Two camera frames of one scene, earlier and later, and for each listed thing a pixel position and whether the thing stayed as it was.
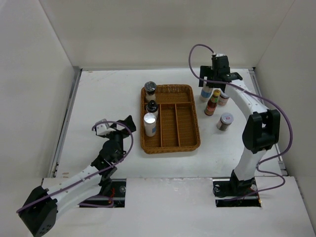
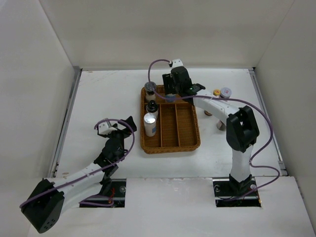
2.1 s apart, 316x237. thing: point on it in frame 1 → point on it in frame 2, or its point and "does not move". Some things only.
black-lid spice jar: [150, 87] does not move
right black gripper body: [214, 74] → [174, 89]
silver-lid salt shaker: [150, 124] does not move
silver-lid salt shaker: [206, 93] → [171, 96]
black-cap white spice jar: [152, 107] does not move
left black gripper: [124, 132] does not move
